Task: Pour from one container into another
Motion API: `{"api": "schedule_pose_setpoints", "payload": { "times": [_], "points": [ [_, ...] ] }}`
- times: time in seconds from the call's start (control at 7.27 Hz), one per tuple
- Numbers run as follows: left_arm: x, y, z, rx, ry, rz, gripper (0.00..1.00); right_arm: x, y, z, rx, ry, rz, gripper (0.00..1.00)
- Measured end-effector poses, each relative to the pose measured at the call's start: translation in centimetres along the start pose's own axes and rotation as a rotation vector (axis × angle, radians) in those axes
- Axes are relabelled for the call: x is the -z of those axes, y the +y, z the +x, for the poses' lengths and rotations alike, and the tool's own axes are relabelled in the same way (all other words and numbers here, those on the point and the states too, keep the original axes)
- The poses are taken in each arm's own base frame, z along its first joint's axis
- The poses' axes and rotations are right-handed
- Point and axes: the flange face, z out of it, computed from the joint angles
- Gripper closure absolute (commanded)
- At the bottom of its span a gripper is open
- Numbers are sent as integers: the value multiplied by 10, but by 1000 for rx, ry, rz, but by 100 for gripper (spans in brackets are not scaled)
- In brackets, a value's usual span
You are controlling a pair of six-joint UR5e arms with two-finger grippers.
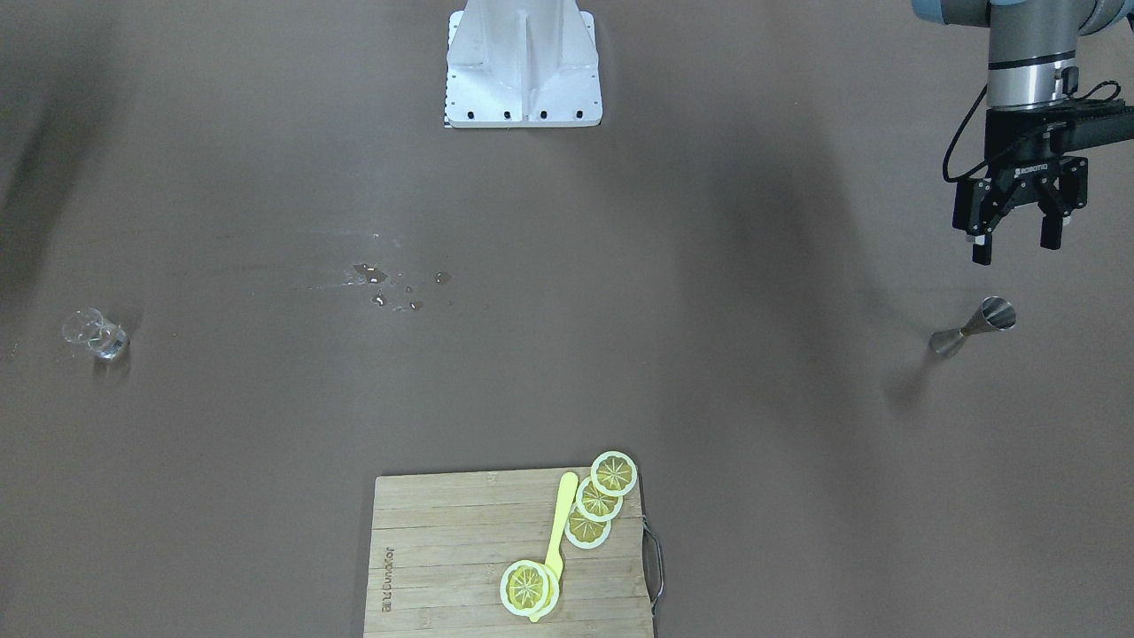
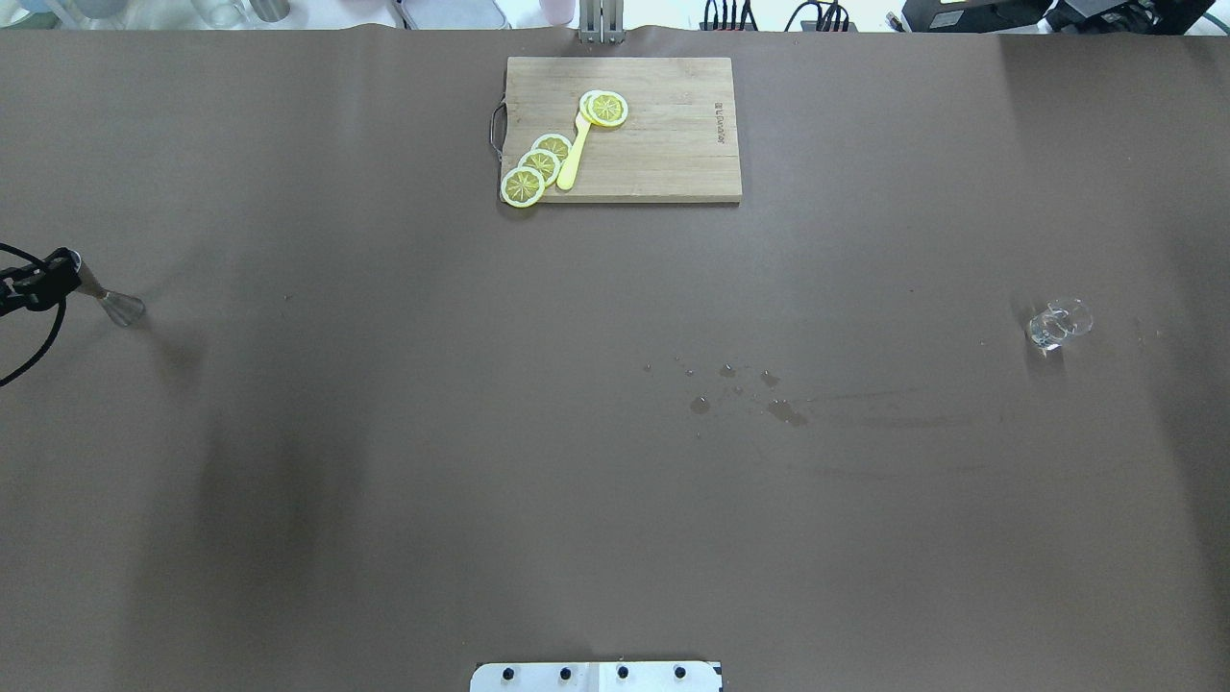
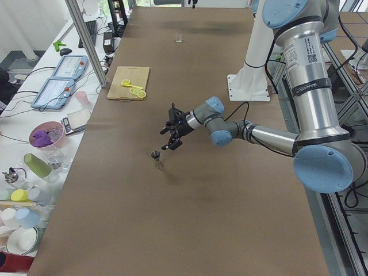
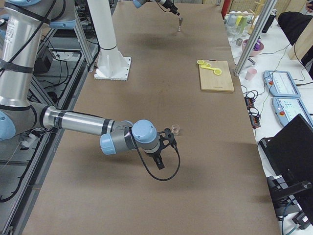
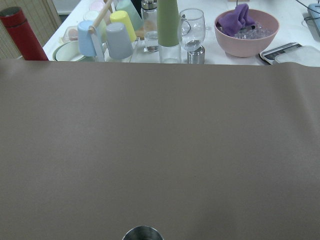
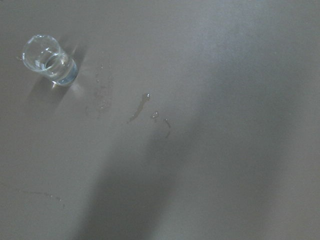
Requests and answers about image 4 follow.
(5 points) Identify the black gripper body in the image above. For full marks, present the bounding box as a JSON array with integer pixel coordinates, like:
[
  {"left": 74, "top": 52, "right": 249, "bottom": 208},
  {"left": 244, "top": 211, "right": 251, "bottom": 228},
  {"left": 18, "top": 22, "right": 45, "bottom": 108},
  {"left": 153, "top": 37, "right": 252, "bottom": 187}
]
[
  {"left": 163, "top": 1, "right": 177, "bottom": 12},
  {"left": 146, "top": 150, "right": 161, "bottom": 162}
]

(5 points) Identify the pink bowl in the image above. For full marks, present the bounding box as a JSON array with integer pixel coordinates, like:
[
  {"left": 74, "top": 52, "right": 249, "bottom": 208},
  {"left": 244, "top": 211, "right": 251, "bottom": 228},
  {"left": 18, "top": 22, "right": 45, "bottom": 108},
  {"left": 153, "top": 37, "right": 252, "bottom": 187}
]
[{"left": 242, "top": 39, "right": 264, "bottom": 57}]

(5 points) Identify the black water bottle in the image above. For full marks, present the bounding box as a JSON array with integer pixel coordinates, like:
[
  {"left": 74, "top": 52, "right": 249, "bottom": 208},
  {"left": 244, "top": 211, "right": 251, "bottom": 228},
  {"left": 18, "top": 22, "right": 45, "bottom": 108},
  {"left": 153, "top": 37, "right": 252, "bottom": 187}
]
[{"left": 262, "top": 9, "right": 277, "bottom": 33}]

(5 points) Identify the aluminium frame post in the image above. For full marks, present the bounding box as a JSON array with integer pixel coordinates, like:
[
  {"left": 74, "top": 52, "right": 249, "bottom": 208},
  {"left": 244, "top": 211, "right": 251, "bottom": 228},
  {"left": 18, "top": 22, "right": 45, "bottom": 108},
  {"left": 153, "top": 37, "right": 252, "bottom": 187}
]
[{"left": 234, "top": 0, "right": 277, "bottom": 77}]

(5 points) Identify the yellow cup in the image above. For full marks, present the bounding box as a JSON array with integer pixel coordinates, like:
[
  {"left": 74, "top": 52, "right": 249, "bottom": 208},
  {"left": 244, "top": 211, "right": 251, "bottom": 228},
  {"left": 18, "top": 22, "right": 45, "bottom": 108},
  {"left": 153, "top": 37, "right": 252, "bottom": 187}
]
[{"left": 235, "top": 16, "right": 243, "bottom": 27}]

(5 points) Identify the teach pendant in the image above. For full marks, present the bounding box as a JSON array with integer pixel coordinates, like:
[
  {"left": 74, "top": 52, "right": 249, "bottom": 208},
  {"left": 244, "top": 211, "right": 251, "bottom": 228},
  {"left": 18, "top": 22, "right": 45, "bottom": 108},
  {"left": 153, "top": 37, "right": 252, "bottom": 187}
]
[
  {"left": 263, "top": 70, "right": 301, "bottom": 98},
  {"left": 272, "top": 97, "right": 307, "bottom": 126}
]

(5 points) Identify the green tumbler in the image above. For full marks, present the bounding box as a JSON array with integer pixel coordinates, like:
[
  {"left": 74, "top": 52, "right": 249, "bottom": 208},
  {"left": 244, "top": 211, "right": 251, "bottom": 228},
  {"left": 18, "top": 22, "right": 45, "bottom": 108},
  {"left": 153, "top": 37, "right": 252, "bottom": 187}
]
[{"left": 238, "top": 16, "right": 247, "bottom": 33}]

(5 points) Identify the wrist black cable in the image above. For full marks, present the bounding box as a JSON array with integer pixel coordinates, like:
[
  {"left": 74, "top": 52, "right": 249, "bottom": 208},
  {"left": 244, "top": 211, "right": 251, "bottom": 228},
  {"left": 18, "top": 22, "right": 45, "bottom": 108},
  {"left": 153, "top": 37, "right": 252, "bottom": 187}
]
[{"left": 131, "top": 127, "right": 181, "bottom": 182}]

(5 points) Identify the black computer monitor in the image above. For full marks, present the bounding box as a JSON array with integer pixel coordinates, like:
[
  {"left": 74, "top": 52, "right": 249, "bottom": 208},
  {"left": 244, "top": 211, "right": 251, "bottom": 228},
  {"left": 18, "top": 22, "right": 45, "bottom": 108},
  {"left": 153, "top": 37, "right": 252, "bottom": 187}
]
[{"left": 259, "top": 114, "right": 313, "bottom": 223}]

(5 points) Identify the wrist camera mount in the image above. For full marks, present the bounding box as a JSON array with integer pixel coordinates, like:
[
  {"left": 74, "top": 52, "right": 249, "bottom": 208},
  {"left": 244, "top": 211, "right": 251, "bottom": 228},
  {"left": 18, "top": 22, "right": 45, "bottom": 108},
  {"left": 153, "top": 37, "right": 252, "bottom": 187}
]
[{"left": 158, "top": 128, "right": 178, "bottom": 150}]

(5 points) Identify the black power box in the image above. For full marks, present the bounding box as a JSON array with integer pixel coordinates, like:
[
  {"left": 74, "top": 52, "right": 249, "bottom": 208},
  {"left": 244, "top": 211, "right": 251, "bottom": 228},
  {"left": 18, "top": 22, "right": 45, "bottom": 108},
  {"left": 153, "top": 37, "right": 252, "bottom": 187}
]
[{"left": 34, "top": 47, "right": 54, "bottom": 74}]

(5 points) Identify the small clear glass cup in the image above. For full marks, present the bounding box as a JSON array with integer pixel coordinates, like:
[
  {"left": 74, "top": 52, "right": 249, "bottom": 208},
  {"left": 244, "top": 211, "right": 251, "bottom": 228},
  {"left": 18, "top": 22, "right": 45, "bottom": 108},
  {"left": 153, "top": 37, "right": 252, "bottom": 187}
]
[{"left": 171, "top": 124, "right": 180, "bottom": 136}]

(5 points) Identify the wooden cup tree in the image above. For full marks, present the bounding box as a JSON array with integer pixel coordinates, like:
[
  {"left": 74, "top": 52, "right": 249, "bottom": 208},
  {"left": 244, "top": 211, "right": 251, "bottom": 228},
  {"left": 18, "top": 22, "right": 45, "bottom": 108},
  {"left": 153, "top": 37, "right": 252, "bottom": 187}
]
[{"left": 248, "top": 0, "right": 266, "bottom": 35}]

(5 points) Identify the upper teach pendant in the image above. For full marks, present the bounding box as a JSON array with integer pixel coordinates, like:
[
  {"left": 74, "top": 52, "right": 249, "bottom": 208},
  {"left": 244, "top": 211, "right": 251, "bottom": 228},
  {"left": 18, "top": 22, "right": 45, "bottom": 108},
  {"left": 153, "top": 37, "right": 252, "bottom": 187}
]
[{"left": 263, "top": 70, "right": 301, "bottom": 98}]

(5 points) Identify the white pedestal column base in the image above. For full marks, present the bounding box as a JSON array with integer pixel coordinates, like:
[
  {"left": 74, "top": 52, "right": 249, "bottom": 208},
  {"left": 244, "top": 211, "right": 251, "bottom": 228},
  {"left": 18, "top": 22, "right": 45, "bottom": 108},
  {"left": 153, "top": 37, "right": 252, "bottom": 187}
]
[{"left": 88, "top": 0, "right": 132, "bottom": 81}]

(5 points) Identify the lower teach pendant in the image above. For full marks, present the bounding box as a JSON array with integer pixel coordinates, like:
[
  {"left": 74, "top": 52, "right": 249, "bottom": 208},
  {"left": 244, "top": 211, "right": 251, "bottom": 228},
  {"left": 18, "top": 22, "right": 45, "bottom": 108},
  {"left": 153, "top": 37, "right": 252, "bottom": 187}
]
[{"left": 272, "top": 97, "right": 307, "bottom": 126}]

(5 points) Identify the yellow plastic spoon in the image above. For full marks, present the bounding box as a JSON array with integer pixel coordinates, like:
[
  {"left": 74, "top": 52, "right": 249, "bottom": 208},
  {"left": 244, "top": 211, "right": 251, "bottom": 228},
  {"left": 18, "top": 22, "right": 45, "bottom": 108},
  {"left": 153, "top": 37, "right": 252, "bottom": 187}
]
[{"left": 200, "top": 65, "right": 221, "bottom": 71}]

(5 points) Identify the steel jigger measuring cup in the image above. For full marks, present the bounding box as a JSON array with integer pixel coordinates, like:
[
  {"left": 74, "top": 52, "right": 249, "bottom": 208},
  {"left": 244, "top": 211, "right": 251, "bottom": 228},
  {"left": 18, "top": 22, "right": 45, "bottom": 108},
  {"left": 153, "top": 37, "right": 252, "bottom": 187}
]
[{"left": 178, "top": 17, "right": 183, "bottom": 32}]

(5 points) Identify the pink plastic cup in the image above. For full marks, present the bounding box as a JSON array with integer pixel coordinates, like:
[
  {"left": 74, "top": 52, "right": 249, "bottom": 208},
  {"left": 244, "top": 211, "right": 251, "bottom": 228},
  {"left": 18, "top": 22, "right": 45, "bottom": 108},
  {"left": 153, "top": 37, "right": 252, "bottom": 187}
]
[{"left": 245, "top": 68, "right": 257, "bottom": 81}]

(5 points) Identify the bamboo cutting board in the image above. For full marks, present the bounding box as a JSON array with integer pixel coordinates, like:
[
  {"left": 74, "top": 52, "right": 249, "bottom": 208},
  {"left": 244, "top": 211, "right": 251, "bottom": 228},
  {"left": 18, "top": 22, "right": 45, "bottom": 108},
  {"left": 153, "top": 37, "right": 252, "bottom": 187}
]
[{"left": 199, "top": 60, "right": 234, "bottom": 92}]

